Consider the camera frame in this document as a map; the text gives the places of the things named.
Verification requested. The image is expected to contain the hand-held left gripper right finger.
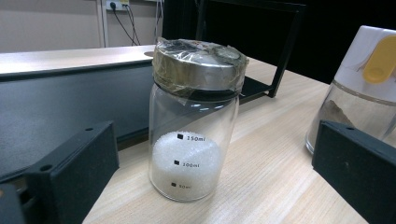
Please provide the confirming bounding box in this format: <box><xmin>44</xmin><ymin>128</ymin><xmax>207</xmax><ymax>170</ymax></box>
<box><xmin>312</xmin><ymin>120</ymin><xmax>396</xmax><ymax>224</ymax></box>

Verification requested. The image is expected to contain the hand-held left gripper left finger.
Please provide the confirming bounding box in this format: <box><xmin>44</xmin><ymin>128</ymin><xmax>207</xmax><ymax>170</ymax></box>
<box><xmin>23</xmin><ymin>120</ymin><xmax>120</xmax><ymax>224</ymax></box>

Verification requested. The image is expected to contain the black metal rack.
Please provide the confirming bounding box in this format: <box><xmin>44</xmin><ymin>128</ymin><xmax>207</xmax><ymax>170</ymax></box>
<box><xmin>0</xmin><ymin>0</ymin><xmax>306</xmax><ymax>185</ymax></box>

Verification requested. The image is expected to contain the glass jar with white lid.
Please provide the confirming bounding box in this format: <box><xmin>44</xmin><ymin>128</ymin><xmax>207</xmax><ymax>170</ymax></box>
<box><xmin>304</xmin><ymin>25</ymin><xmax>396</xmax><ymax>155</ymax></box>

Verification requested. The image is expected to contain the glass jar with metal lid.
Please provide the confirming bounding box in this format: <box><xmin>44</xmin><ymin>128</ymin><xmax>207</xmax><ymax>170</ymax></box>
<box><xmin>148</xmin><ymin>36</ymin><xmax>250</xmax><ymax>203</ymax></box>

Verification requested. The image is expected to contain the beige desk with round hole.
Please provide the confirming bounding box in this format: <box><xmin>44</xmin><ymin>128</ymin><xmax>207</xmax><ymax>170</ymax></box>
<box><xmin>0</xmin><ymin>45</ymin><xmax>157</xmax><ymax>77</ymax></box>

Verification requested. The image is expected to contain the white cable duct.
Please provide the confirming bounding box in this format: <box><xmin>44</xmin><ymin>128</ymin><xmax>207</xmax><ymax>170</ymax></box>
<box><xmin>95</xmin><ymin>0</ymin><xmax>109</xmax><ymax>49</ymax></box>

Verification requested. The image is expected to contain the black cable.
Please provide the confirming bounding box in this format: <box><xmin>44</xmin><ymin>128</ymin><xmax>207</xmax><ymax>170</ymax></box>
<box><xmin>110</xmin><ymin>2</ymin><xmax>138</xmax><ymax>47</ymax></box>
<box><xmin>125</xmin><ymin>3</ymin><xmax>142</xmax><ymax>47</ymax></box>

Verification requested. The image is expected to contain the white cable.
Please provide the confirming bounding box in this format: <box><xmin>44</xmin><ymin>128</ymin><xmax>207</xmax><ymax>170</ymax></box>
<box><xmin>153</xmin><ymin>0</ymin><xmax>164</xmax><ymax>45</ymax></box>

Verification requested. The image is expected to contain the white wall socket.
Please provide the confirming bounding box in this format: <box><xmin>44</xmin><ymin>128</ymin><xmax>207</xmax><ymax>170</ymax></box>
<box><xmin>106</xmin><ymin>0</ymin><xmax>131</xmax><ymax>11</ymax></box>

